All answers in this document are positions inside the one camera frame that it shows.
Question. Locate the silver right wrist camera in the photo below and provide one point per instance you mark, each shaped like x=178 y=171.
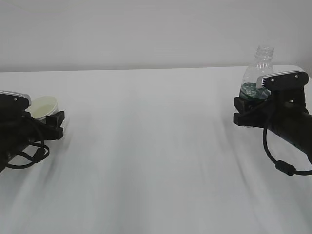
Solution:
x=283 y=81

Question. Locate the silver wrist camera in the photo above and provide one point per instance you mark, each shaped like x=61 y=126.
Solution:
x=283 y=81
x=10 y=100

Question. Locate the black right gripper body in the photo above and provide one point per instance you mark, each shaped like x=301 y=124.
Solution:
x=270 y=111

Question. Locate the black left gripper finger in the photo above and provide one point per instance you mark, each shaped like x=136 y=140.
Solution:
x=54 y=121

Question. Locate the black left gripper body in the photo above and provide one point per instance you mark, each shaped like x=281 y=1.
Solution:
x=34 y=131

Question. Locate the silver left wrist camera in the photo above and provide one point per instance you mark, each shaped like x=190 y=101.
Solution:
x=10 y=100

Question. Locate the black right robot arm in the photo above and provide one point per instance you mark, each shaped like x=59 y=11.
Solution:
x=296 y=130

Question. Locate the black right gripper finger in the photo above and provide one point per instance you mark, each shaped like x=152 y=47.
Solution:
x=243 y=105

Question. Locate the white paper cup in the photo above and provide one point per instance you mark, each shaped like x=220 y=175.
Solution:
x=42 y=107

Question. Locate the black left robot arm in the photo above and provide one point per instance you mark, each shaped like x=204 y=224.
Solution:
x=12 y=155

